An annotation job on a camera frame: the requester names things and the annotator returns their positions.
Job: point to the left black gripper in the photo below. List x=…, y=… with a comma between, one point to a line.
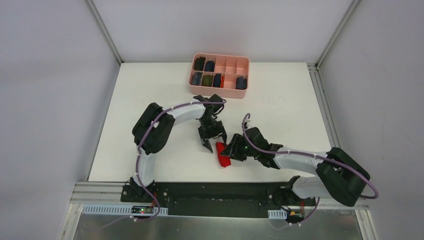
x=211, y=131

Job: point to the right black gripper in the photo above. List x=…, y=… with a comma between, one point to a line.
x=237, y=149

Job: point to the red underwear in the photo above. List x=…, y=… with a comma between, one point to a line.
x=224, y=161

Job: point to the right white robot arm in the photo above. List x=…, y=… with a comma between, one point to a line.
x=334, y=173

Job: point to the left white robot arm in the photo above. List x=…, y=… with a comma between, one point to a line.
x=152, y=131

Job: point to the blue orange rolled underwear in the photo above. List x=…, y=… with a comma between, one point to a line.
x=218, y=80

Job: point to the olive green rolled underwear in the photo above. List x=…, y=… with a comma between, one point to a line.
x=207, y=80

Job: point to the dark blue rolled underwear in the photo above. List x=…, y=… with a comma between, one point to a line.
x=241, y=83

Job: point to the blue striped rolled underwear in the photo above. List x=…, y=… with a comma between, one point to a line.
x=196, y=78

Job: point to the navy rolled underwear top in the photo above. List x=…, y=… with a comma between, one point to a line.
x=209, y=66

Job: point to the black rolled underwear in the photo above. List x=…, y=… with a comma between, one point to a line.
x=199, y=63

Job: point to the pink compartment organizer box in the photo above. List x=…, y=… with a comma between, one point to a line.
x=229, y=65

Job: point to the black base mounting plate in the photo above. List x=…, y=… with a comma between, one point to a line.
x=227, y=209

